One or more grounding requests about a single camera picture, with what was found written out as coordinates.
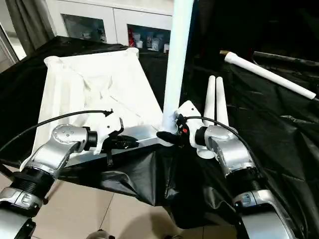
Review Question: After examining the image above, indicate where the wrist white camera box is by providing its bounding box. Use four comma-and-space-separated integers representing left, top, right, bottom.
174, 101, 205, 148
89, 114, 124, 152

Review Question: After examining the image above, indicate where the white glass-door cabinet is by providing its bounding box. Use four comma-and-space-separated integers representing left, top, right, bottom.
45, 0, 175, 53

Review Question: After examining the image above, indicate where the black plastic mat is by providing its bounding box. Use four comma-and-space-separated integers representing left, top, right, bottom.
0, 35, 319, 235

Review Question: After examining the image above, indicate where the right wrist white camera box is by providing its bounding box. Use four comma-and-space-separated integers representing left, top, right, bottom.
174, 101, 205, 148

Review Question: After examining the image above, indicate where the grey curtain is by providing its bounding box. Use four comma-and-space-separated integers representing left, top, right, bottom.
5, 0, 55, 53

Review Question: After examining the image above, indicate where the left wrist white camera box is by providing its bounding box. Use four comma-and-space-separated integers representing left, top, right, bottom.
89, 114, 124, 152

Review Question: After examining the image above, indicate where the white plastic table top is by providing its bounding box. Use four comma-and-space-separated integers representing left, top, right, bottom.
20, 47, 176, 169

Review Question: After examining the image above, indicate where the white plastic table leg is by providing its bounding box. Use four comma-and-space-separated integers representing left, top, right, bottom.
215, 77, 230, 127
224, 51, 317, 100
198, 76, 216, 159
160, 0, 195, 135

